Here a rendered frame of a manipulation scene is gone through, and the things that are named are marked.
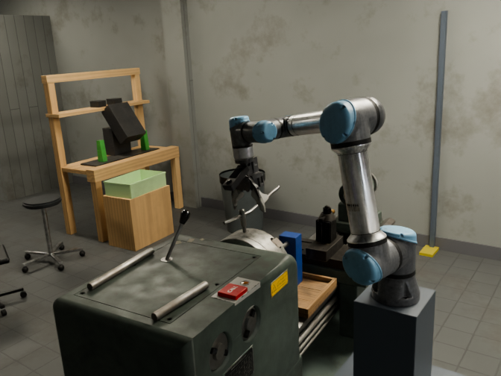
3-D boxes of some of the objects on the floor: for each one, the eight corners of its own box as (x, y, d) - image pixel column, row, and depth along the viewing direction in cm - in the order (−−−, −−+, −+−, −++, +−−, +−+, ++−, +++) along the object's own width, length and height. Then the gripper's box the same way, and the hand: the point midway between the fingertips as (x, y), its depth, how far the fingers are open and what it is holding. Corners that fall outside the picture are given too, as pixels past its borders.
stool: (56, 246, 521) (47, 188, 504) (93, 257, 488) (84, 195, 471) (4, 266, 477) (-8, 204, 460) (42, 280, 444) (30, 212, 427)
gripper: (273, 155, 181) (280, 208, 186) (233, 155, 194) (241, 204, 198) (259, 160, 175) (266, 215, 179) (218, 160, 188) (226, 211, 192)
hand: (247, 212), depth 187 cm, fingers open, 14 cm apart
